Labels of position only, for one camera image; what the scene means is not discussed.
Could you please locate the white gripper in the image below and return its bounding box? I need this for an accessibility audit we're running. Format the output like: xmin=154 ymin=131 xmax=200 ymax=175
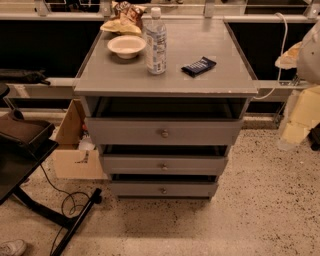
xmin=277 ymin=85 xmax=320 ymax=151

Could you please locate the grey top drawer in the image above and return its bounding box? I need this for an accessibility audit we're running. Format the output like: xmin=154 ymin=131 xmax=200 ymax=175
xmin=86 ymin=118 xmax=243 ymax=146

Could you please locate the grey drawer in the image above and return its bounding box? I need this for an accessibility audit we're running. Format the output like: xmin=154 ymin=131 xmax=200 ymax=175
xmin=110 ymin=182 xmax=218 ymax=197
xmin=86 ymin=118 xmax=243 ymax=146
xmin=100 ymin=155 xmax=228 ymax=175

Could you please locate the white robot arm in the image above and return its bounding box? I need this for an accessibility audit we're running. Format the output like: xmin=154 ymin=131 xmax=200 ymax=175
xmin=275 ymin=21 xmax=320 ymax=150

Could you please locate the grey drawer cabinet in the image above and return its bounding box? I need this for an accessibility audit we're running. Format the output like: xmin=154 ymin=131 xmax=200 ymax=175
xmin=73 ymin=18 xmax=259 ymax=201

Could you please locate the grey middle drawer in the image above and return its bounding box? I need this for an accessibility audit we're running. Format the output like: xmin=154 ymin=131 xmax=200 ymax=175
xmin=100 ymin=155 xmax=228 ymax=175

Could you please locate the grey bottom drawer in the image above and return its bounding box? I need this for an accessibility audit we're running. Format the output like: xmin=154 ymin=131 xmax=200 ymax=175
xmin=110 ymin=182 xmax=218 ymax=197

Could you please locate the dark blue snack packet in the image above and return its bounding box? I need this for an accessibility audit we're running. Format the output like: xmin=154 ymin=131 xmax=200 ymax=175
xmin=181 ymin=57 xmax=216 ymax=77

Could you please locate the clear plastic water bottle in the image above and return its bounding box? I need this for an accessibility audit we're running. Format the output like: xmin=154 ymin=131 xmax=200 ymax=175
xmin=145 ymin=7 xmax=167 ymax=75

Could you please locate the white bowl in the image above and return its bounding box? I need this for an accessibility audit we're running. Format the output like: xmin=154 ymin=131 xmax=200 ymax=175
xmin=107 ymin=35 xmax=146 ymax=59

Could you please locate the brown chip bag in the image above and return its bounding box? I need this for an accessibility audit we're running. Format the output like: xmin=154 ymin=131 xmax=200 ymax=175
xmin=112 ymin=1 xmax=146 ymax=28

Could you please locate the yellow cloth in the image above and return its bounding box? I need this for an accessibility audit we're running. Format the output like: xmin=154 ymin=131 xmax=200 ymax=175
xmin=100 ymin=19 xmax=142 ymax=36

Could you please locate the cardboard box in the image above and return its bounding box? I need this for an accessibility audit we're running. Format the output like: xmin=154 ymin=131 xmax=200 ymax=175
xmin=52 ymin=99 xmax=107 ymax=180

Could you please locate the brown bag on stand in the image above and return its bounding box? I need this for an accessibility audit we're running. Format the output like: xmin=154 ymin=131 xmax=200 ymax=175
xmin=0 ymin=109 xmax=55 ymax=156

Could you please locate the white shoe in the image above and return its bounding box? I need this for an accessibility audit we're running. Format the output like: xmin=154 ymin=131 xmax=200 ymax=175
xmin=0 ymin=239 xmax=27 ymax=256

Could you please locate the white cable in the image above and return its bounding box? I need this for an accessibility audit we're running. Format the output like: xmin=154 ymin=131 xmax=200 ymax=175
xmin=253 ymin=12 xmax=289 ymax=101

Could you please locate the black cable on floor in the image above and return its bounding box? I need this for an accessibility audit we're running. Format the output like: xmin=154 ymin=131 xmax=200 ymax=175
xmin=39 ymin=164 xmax=92 ymax=256

